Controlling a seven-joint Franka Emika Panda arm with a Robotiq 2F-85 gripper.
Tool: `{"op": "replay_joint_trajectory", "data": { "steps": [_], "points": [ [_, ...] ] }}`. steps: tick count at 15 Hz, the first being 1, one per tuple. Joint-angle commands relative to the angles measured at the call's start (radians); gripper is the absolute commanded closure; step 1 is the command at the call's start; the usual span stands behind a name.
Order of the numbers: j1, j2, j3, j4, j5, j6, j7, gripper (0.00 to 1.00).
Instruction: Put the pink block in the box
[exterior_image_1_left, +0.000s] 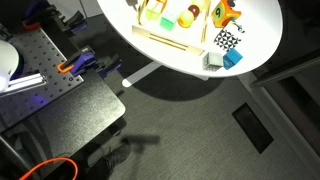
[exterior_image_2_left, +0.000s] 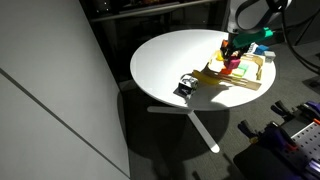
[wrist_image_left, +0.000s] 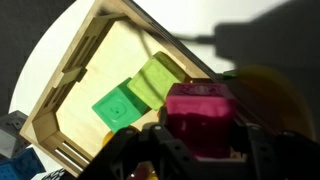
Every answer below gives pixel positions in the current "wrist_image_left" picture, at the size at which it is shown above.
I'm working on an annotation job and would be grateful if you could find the blue block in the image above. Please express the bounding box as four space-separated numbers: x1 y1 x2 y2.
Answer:
0 147 46 180

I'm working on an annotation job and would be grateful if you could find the light green block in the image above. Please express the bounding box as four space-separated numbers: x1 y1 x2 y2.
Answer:
127 50 188 111

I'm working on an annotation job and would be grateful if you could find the wooden box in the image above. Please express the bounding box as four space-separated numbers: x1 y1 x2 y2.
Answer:
19 0 234 178

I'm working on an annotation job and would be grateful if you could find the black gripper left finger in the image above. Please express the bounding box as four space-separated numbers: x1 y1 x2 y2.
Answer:
78 106 198 180

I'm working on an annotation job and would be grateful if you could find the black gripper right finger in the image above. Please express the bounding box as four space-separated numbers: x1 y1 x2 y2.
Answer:
229 119 320 180

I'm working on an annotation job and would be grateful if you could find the pink block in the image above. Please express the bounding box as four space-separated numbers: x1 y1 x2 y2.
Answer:
165 83 238 159

